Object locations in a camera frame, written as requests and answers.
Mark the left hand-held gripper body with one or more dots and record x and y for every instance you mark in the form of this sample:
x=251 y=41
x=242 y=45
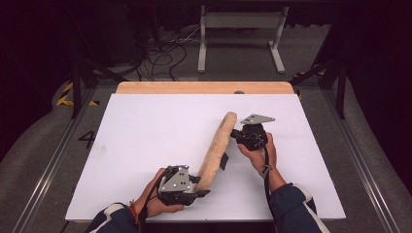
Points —
x=176 y=181

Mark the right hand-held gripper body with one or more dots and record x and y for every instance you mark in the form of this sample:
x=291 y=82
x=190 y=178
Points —
x=254 y=134

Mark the person's right hand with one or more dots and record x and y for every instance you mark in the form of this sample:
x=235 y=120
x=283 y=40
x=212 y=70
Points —
x=259 y=158

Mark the person's left hand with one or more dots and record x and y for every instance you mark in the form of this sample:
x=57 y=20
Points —
x=152 y=204

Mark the dark round table grommet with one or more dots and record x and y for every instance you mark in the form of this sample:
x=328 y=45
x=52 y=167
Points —
x=239 y=92

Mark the white table board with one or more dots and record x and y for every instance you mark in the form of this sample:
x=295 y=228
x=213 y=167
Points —
x=145 y=129

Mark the wooden table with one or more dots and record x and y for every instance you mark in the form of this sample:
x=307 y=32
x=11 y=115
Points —
x=181 y=87

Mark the yellow black floor tape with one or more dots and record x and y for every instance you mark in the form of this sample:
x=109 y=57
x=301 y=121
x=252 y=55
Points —
x=307 y=73
x=66 y=97

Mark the black metal stand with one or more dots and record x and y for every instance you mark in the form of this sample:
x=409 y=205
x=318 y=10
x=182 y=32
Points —
x=340 y=87
x=76 y=87

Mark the white metal stand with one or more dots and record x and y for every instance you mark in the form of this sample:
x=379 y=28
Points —
x=241 y=21

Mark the aluminium floor rail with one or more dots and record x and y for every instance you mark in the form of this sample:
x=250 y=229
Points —
x=48 y=168
x=362 y=161

